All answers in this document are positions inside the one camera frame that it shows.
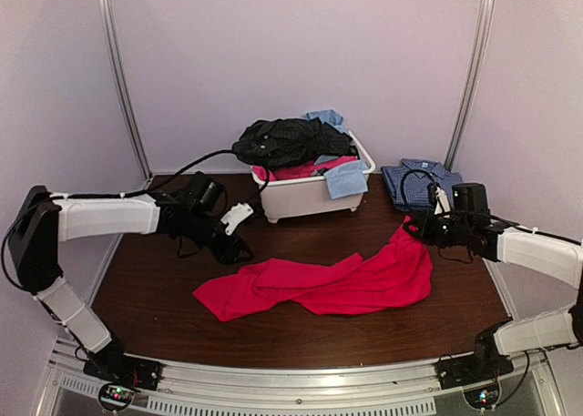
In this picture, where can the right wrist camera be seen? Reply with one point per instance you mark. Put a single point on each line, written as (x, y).
(438, 197)

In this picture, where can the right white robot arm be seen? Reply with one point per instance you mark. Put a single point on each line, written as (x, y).
(510, 243)

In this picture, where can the left aluminium frame post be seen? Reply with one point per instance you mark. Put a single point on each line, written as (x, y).
(121, 86)

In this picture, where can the right aluminium frame post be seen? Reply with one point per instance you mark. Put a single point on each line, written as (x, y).
(484, 20)

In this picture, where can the front aluminium rail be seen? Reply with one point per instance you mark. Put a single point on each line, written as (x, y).
(410, 388)

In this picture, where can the right circuit board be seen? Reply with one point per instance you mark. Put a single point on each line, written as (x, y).
(482, 397)

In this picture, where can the red t-shirt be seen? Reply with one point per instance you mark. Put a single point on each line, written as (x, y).
(398, 276)

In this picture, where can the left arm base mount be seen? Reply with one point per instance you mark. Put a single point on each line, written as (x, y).
(132, 372)

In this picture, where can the black striped shirt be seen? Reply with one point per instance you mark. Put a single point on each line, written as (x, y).
(290, 143)

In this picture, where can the circuit board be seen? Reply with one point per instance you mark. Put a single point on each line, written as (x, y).
(113, 397)
(482, 397)

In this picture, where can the left circuit board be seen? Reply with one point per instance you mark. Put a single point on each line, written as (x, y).
(113, 397)

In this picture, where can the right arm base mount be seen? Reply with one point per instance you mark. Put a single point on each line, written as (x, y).
(466, 370)

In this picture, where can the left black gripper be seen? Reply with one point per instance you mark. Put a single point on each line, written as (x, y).
(237, 245)

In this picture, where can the folded blue checkered shirt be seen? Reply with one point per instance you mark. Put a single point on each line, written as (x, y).
(408, 183)

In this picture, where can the pink garment in bin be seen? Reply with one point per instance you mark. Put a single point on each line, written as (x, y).
(307, 170)

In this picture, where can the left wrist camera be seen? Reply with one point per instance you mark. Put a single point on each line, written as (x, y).
(237, 214)

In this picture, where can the light blue shirt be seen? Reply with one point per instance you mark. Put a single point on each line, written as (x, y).
(343, 174)

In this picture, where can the aluminium frame post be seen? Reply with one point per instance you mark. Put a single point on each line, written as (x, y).
(484, 20)
(121, 86)

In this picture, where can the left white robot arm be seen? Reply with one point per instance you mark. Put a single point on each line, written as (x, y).
(47, 219)

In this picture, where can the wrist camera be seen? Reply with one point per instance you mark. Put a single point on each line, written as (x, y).
(237, 214)
(438, 197)

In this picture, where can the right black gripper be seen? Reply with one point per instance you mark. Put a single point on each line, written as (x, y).
(424, 231)

